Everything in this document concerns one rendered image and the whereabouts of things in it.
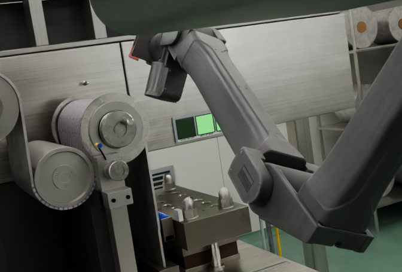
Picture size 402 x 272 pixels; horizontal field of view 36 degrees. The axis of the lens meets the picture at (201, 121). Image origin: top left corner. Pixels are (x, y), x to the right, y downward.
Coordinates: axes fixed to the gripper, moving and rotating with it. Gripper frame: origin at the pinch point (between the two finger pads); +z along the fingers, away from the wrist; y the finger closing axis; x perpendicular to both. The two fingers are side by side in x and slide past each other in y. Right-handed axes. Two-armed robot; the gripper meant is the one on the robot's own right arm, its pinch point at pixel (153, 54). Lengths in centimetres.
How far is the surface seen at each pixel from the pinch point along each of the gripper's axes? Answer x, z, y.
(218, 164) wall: -2, 298, 116
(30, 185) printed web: -32.4, 5.8, -12.8
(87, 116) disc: -15.8, 5.3, -7.2
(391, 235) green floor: -9, 246, 232
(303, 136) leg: 6, 69, 67
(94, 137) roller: -19.2, 5.1, -4.5
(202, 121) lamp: -4, 45, 26
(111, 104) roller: -11.9, 5.5, -3.5
